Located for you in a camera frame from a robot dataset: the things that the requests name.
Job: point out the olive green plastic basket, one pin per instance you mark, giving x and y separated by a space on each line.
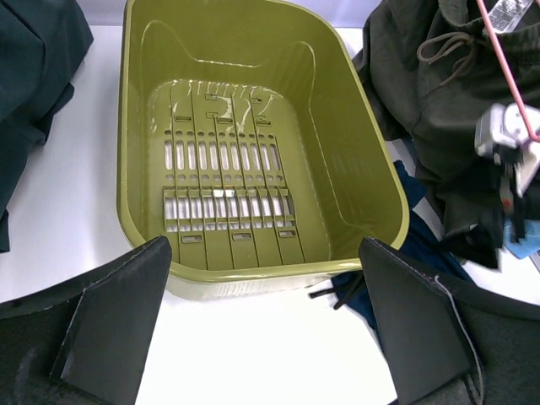
247 140

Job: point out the thin pink wire hanger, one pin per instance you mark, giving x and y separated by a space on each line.
532 134

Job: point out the navy blue shorts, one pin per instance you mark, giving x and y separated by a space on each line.
420 244

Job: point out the dark teal shorts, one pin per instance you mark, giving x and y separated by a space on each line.
42 46

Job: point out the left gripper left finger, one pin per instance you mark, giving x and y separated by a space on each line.
85 340

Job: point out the light blue shorts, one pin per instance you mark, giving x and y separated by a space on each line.
524 247

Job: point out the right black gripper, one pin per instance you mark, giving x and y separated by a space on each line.
517 209

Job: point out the olive green drawstring shorts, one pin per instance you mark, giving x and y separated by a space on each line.
430 72

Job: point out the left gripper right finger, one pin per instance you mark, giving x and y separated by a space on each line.
447 341

